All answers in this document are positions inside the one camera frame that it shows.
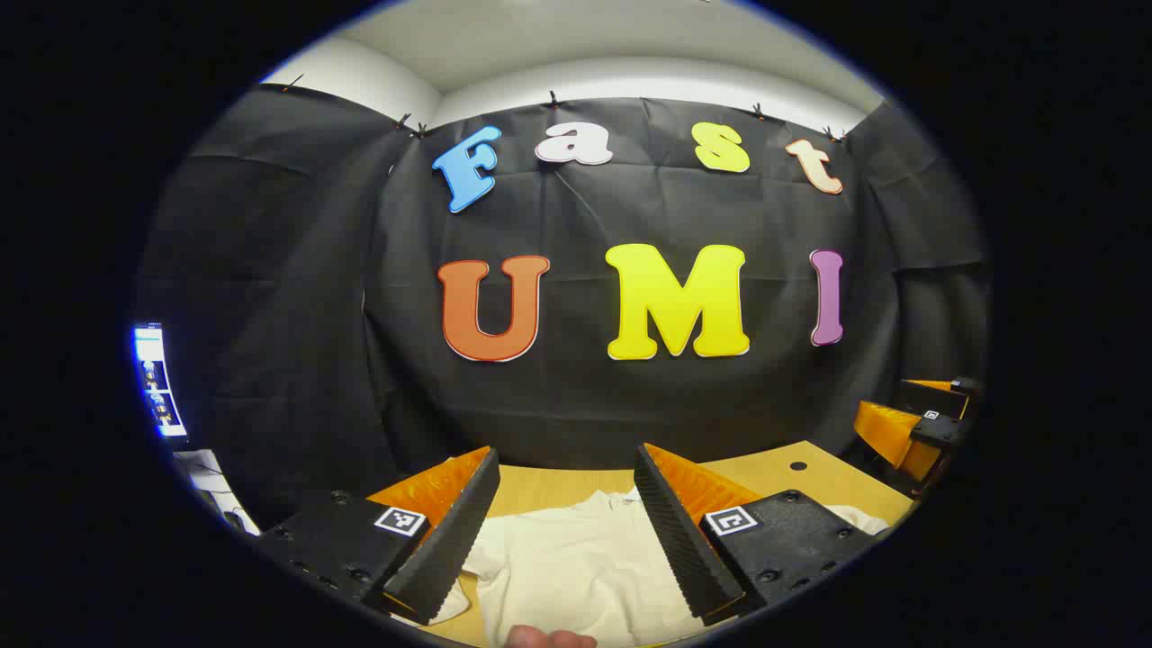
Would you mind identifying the white sweatshirt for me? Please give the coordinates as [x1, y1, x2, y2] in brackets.
[396, 486, 892, 648]

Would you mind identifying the black backdrop cloth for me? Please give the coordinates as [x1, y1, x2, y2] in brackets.
[135, 83, 991, 532]

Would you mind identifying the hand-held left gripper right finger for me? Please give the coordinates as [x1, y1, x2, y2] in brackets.
[634, 443, 887, 628]

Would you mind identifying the white side desk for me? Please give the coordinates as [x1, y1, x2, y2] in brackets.
[173, 448, 262, 536]

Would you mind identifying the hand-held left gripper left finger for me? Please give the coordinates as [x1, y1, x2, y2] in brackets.
[261, 445, 501, 626]

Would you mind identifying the computer monitor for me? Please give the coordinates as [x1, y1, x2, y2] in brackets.
[133, 322, 190, 439]

